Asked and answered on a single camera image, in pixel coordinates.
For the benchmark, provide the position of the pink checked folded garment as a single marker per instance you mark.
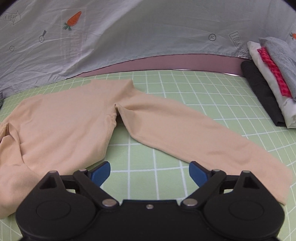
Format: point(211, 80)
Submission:
point(274, 69)

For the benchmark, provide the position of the green grid mat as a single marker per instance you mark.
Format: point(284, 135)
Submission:
point(166, 92)

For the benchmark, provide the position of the white folded garment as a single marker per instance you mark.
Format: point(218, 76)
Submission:
point(286, 109)

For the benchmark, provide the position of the dark grey folded garment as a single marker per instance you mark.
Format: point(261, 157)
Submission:
point(259, 83)

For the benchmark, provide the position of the beige long-sleeve shirt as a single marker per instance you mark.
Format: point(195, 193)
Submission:
point(69, 115)

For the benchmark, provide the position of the light grey folded garment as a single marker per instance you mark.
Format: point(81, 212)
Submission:
point(281, 55)

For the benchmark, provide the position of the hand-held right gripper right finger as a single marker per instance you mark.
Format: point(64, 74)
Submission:
point(197, 172)

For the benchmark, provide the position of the grey printed sheet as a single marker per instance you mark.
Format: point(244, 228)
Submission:
point(138, 30)

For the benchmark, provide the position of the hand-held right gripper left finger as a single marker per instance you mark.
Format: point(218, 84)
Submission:
point(101, 172)

